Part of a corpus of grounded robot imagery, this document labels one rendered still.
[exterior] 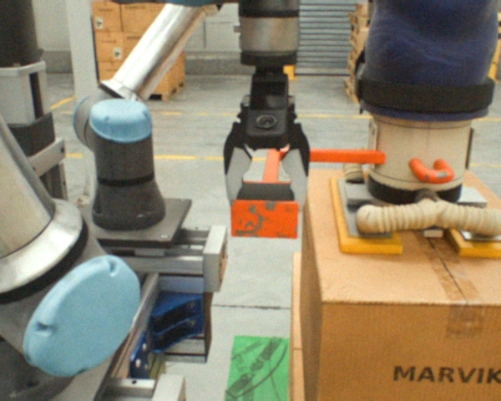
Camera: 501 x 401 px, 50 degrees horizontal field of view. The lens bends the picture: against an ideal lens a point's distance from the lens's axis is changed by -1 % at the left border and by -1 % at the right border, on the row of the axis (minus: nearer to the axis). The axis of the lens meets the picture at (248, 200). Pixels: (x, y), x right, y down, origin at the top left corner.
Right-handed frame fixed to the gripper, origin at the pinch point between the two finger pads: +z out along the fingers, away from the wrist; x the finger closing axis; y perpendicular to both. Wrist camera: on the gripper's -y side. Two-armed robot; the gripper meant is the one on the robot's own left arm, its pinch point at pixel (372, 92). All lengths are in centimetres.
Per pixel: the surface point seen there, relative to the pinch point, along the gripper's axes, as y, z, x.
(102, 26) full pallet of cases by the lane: -592, 14, -287
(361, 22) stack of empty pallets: -607, 6, 65
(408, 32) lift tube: 69, -21, -5
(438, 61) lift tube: 71, -17, -1
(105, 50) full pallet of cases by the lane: -593, 46, -285
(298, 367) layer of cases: 39, 66, -18
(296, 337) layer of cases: 26, 66, -19
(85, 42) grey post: -204, 4, -162
